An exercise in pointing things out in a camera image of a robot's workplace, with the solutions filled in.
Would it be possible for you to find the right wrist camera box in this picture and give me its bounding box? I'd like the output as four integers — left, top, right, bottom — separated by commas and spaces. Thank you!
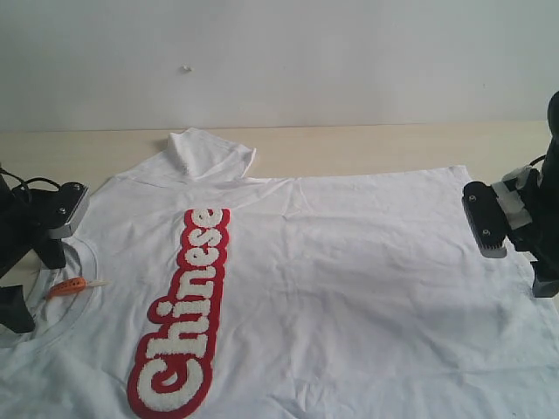
461, 165, 539, 258

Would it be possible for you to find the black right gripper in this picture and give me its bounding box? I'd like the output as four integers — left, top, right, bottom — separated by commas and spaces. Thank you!
511, 134, 558, 298

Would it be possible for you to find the orange neck tag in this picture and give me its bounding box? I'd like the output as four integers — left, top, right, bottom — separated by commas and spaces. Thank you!
45, 277, 109, 300

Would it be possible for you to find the white t-shirt red lettering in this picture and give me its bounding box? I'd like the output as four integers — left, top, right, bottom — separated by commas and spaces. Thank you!
1, 128, 558, 418

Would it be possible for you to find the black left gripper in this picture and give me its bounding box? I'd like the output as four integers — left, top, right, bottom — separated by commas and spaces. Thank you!
0, 174, 66, 333

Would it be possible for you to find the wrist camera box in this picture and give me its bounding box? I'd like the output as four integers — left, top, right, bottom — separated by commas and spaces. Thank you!
461, 165, 539, 258
45, 182, 89, 239

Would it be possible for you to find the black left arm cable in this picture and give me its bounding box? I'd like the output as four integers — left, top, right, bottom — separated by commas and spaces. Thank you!
0, 163, 62, 197

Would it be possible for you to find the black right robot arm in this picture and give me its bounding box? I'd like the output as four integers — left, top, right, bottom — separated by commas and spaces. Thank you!
514, 94, 558, 298

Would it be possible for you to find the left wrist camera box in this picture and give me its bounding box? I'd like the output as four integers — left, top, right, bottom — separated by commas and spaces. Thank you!
45, 182, 89, 239

